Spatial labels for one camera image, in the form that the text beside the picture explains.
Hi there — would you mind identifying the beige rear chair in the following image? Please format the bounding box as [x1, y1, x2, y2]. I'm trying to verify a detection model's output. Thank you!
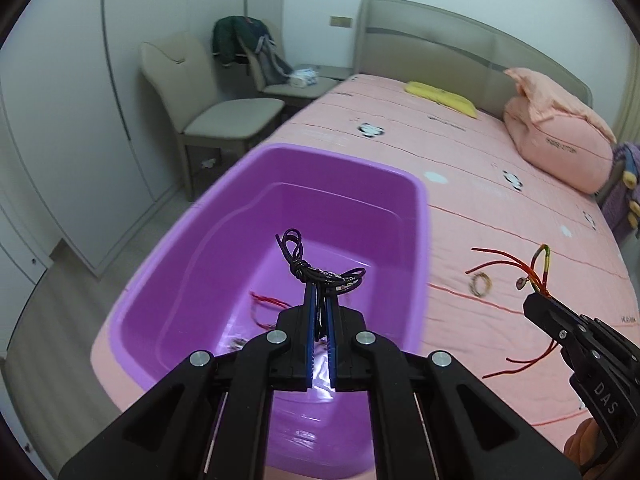
[239, 18, 338, 108]

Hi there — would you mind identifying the wall switch plate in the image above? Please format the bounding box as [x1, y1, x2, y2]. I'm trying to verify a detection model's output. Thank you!
[329, 15, 352, 28]

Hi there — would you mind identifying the white wardrobe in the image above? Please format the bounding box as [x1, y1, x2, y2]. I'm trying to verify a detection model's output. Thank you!
[0, 0, 286, 361]

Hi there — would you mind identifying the beige front chair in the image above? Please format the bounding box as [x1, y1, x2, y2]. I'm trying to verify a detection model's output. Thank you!
[139, 32, 285, 200]

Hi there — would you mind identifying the black cord necklace with charm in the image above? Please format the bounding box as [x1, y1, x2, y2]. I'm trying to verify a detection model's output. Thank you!
[274, 228, 367, 294]

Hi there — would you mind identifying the person's right hand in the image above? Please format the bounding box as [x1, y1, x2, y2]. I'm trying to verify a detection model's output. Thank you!
[563, 418, 624, 480]

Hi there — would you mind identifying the yellow small pillow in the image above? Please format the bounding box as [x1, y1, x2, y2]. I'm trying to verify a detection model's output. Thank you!
[404, 81, 477, 118]

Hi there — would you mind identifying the beige chair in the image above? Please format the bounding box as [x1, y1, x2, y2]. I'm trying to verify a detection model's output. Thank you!
[139, 32, 285, 200]
[239, 18, 338, 108]

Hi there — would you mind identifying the pink pillow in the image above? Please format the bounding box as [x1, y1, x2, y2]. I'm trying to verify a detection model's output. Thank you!
[503, 67, 616, 194]

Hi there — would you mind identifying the purple plastic basin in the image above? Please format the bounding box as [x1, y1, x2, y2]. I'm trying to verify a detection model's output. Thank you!
[110, 144, 428, 478]

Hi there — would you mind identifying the red string bracelet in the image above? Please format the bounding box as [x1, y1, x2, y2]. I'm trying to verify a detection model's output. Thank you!
[464, 242, 569, 380]

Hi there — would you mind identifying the beige bed headboard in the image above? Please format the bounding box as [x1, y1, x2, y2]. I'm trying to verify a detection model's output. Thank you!
[352, 0, 592, 118]

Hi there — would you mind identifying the dark green jacket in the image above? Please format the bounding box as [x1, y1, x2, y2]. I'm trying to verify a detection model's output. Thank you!
[212, 15, 271, 67]

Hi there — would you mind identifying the red beaded charm bracelet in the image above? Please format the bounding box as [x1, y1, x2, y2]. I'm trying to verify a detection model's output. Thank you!
[229, 289, 302, 351]

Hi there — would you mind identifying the tissue pack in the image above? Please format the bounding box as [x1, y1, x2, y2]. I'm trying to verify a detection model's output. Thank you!
[288, 67, 319, 89]

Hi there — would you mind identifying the purple plush blanket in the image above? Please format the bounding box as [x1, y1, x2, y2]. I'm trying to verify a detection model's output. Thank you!
[597, 142, 639, 244]

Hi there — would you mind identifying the pink bedspread with pandas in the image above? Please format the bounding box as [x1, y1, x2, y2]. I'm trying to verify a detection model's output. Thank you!
[91, 75, 639, 446]

